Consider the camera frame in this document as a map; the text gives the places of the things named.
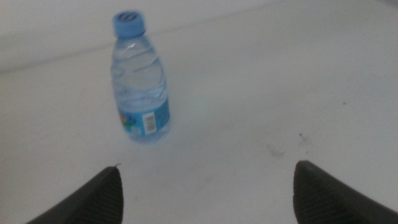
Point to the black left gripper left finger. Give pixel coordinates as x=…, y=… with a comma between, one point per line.
x=96, y=202

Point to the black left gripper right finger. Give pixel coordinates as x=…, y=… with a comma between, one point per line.
x=323, y=199

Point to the clear water bottle blue cap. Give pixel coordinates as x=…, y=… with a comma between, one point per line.
x=140, y=81

